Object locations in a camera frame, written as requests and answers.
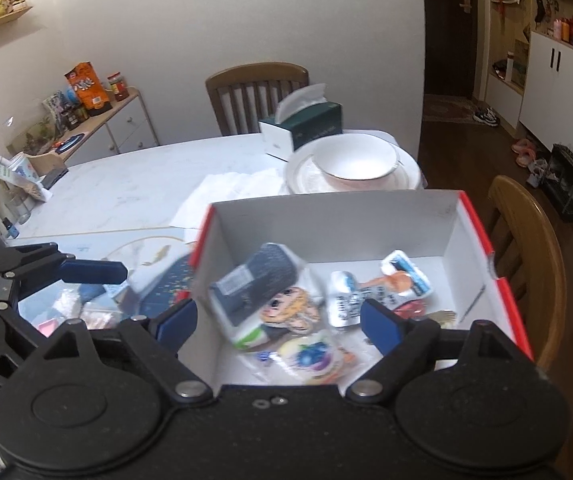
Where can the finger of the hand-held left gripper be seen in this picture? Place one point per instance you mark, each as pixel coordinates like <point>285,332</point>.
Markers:
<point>94,271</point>

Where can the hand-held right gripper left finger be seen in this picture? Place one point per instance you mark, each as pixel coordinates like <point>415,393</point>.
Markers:
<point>179,324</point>

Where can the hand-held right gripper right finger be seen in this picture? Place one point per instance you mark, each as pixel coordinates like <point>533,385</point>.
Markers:
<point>379,324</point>

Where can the red snack packet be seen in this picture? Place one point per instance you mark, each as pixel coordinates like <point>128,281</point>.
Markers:
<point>409,310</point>

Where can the silver blue snack packet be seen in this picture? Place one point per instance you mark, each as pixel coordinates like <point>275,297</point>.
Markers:
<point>346,300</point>

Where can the blue-edged white snack packet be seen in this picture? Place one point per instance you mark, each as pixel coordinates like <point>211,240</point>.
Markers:
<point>409,275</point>

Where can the round blueberry snack packet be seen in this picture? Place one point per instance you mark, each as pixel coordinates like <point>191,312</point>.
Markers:
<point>314,357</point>

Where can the dark blue tissue pack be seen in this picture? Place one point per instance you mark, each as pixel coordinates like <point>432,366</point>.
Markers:
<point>254,285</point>

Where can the striped face snack packet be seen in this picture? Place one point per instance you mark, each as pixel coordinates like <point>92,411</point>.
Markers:
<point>291,310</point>

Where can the red cardboard box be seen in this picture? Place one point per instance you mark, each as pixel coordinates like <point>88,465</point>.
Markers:
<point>326,225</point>

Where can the flat black device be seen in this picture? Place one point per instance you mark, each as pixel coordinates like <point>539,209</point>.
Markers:
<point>56,177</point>

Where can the plastic bag with green packaging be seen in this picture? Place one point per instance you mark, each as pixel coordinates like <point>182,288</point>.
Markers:
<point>6,167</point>

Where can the white paper napkins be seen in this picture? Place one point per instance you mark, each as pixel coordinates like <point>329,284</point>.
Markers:
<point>231,195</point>

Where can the low white cabinet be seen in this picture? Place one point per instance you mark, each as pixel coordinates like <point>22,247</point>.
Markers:
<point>116,127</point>

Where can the dark jar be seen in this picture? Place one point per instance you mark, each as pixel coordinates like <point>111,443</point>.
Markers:
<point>76,116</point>

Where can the white bowl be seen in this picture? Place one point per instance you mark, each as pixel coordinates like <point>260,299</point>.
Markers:
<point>356,162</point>

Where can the wooden chair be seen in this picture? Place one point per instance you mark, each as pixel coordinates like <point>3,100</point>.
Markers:
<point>531,260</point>
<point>256,95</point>

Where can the orange snack bag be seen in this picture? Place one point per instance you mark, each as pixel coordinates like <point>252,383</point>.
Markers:
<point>89,87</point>

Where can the red-lid jar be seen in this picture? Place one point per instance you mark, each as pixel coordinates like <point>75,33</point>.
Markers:
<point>118,87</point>

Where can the green and white tissue box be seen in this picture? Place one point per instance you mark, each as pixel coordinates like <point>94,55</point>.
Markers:
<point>306,125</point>

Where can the pink slippers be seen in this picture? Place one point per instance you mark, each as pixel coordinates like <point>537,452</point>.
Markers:
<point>524,152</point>

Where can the patterned door mat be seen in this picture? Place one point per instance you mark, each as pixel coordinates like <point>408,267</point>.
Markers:
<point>449,108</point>

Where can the black white sneakers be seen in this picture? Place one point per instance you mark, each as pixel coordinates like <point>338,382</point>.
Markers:
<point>486,117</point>

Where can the black plastic crate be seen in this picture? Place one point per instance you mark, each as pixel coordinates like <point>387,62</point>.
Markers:
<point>569,182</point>

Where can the white lower cabinets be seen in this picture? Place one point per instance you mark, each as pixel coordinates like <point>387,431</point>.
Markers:
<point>566,90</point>

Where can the dark door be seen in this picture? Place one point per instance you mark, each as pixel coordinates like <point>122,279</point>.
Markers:
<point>454,30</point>

